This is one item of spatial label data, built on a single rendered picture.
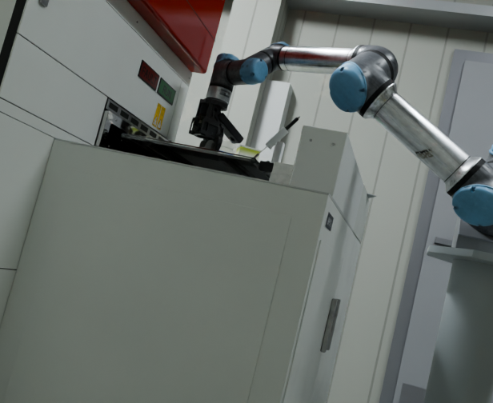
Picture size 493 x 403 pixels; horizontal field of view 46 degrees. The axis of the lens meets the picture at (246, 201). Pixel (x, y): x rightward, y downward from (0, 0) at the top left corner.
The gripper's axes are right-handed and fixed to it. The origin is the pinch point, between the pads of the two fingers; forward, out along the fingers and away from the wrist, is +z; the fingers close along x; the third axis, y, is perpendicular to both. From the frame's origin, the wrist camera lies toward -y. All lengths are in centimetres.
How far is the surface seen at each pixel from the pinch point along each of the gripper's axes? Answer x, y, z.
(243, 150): -4.3, -14.9, -10.1
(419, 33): -74, -166, -134
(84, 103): 18, 48, -1
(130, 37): 11.1, 38.8, -23.4
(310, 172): 64, 14, 5
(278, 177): 44.6, 6.8, 4.4
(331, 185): 68, 11, 7
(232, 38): -145, -82, -106
